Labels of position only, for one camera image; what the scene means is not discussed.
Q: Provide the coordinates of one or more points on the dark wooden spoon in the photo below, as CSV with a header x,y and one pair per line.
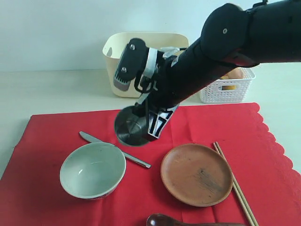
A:
x,y
164,220

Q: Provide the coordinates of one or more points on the metal table knife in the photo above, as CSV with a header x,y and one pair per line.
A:
x,y
93,139

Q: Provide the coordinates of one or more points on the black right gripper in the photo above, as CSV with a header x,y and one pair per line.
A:
x,y
178,78

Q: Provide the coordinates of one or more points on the stainless steel cup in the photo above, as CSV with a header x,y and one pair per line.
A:
x,y
129,128

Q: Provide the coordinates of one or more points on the yellow cheese wedge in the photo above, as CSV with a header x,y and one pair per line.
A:
x,y
227,87

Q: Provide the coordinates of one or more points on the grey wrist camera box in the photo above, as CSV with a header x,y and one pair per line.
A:
x,y
138,64

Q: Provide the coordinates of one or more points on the red table cloth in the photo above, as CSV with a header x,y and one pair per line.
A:
x,y
31,194

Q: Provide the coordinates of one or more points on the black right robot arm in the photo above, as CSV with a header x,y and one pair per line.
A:
x,y
230,38

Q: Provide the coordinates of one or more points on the cream plastic tub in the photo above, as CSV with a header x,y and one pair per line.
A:
x,y
116,43

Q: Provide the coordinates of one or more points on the wooden chopstick right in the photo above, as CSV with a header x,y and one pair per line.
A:
x,y
240,186

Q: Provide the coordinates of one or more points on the pale green ceramic bowl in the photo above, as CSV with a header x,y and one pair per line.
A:
x,y
93,171

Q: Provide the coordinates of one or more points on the wooden chopstick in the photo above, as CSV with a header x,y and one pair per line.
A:
x,y
236,186
240,186

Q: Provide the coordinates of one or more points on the white perforated plastic basket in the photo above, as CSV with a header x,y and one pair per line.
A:
x,y
212,94

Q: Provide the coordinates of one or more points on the brown wooden plate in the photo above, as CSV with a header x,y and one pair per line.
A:
x,y
196,175

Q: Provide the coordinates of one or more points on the wooden chopstick left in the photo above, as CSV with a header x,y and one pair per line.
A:
x,y
236,186

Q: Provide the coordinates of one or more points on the brown egg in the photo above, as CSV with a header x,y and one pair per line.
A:
x,y
235,74

